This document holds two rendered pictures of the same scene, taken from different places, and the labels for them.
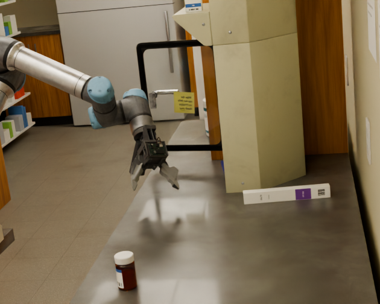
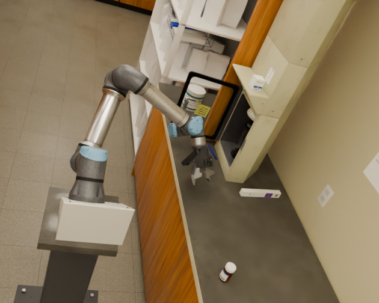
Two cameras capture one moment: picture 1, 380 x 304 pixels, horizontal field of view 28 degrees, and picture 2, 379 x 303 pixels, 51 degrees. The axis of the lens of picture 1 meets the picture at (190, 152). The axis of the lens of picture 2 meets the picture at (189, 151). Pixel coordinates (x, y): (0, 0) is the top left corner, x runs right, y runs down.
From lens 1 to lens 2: 1.54 m
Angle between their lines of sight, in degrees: 35
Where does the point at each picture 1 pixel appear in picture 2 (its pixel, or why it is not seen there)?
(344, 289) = (322, 290)
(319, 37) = not seen: hidden behind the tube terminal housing
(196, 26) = (258, 103)
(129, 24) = not seen: outside the picture
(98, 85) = (197, 127)
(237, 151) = (242, 164)
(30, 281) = (11, 130)
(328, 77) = not seen: hidden behind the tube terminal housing
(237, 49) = (271, 119)
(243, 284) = (278, 281)
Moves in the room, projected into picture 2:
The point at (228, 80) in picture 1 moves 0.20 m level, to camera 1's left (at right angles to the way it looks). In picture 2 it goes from (257, 133) to (225, 130)
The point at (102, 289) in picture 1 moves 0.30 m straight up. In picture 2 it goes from (212, 279) to (239, 234)
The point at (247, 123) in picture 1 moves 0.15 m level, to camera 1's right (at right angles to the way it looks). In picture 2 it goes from (254, 154) to (276, 155)
